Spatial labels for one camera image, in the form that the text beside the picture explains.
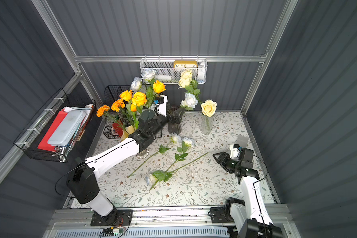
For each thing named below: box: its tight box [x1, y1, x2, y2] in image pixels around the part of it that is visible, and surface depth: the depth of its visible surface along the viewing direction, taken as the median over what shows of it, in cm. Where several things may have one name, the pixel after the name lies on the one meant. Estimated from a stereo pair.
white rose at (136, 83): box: [130, 76, 143, 91], surface depth 82 cm
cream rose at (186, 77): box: [178, 68, 193, 84], surface depth 80 cm
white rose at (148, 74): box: [140, 68, 157, 81], surface depth 82 cm
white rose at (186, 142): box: [165, 136, 196, 174], surface depth 100 cm
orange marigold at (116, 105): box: [111, 98, 128, 130], surface depth 76 cm
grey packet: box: [236, 134, 249, 149], surface depth 104 cm
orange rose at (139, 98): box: [131, 91, 148, 114], surface depth 72 cm
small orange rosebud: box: [130, 103, 139, 130], surface depth 82 cm
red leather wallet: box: [112, 122, 124, 137], surface depth 103 cm
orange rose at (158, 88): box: [145, 79, 167, 110], surface depth 73 cm
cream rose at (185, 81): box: [177, 68, 201, 103], surface depth 80 cm
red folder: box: [37, 110, 68, 152], surface depth 70 cm
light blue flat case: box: [47, 109, 86, 147], surface depth 71 cm
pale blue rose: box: [179, 92, 199, 111], surface depth 77 cm
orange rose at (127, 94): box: [119, 89, 136, 128], surface depth 79 cm
